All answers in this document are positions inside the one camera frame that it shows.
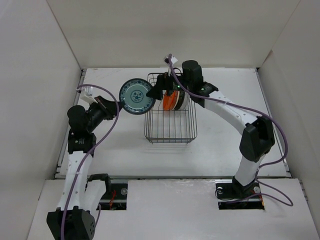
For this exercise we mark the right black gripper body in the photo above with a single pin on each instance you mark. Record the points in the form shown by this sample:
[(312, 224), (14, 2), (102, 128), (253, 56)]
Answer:
[(172, 84)]

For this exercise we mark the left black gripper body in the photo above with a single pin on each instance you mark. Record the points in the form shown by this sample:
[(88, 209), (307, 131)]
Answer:
[(96, 115)]

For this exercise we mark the orange plate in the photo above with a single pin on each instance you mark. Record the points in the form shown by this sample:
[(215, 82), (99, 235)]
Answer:
[(170, 99)]

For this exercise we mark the black plate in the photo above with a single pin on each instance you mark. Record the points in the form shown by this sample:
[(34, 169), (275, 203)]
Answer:
[(181, 102)]

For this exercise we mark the blue patterned plate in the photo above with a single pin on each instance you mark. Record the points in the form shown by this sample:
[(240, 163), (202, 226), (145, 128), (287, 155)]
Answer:
[(133, 96)]

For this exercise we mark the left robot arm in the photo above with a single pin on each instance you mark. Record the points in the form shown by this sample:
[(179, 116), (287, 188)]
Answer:
[(78, 211)]

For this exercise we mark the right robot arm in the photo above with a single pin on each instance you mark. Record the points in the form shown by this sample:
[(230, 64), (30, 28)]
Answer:
[(257, 135)]

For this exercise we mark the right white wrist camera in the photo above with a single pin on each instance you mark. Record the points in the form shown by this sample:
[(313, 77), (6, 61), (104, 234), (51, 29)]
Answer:
[(170, 60)]

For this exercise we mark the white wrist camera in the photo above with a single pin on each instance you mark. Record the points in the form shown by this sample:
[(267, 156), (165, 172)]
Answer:
[(170, 60), (86, 94)]

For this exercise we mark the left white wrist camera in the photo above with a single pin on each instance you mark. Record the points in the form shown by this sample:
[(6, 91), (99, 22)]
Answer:
[(86, 94)]

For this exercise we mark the grey wire dish rack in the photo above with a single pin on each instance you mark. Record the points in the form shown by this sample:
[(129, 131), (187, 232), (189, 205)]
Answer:
[(170, 126)]

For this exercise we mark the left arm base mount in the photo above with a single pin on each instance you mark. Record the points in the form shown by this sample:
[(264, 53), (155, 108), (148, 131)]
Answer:
[(115, 199)]

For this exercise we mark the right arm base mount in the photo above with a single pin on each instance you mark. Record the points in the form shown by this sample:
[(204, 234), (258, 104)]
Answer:
[(230, 198)]

